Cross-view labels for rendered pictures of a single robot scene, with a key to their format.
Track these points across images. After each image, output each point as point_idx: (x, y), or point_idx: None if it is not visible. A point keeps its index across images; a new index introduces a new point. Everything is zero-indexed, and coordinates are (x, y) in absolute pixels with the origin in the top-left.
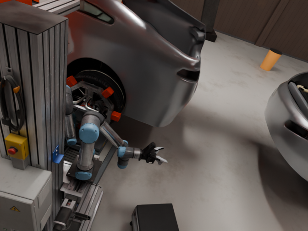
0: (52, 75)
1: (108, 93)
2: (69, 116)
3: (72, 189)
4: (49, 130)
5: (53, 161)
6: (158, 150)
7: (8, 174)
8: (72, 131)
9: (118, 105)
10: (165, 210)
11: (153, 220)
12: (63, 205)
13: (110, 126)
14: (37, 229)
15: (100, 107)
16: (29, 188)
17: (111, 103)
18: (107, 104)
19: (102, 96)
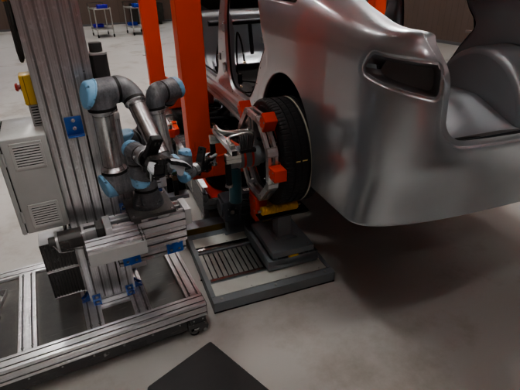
0: None
1: (263, 121)
2: (154, 114)
3: (114, 220)
4: (45, 70)
5: (67, 135)
6: (176, 164)
7: (22, 124)
8: None
9: (285, 153)
10: (241, 388)
11: (201, 381)
12: (81, 225)
13: (146, 113)
14: (21, 213)
15: (243, 141)
16: (11, 135)
17: (273, 145)
18: (264, 144)
19: (259, 127)
